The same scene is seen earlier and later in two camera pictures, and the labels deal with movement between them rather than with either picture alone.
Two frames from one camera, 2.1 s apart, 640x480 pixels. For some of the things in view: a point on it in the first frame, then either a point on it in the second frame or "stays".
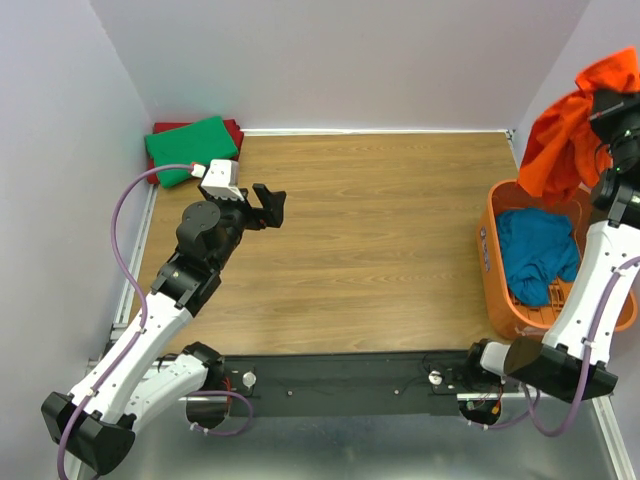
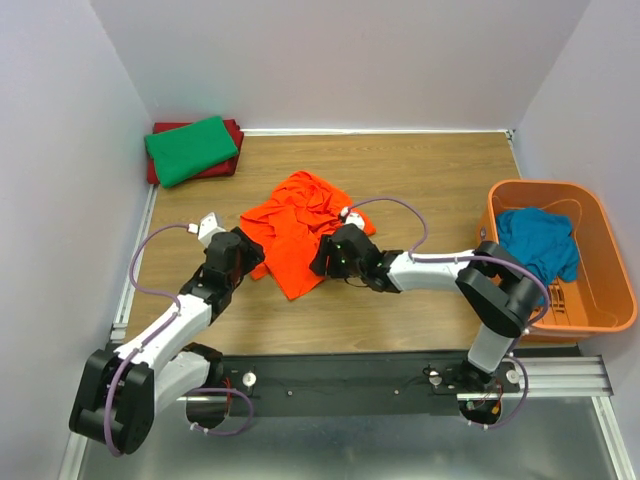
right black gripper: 609,106 -> 318,263
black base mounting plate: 357,383 stays
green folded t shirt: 201,142 stays
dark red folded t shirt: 235,131 stays
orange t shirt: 563,152 -> 292,226
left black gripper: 272,201 -> 253,252
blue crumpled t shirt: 537,247 stays
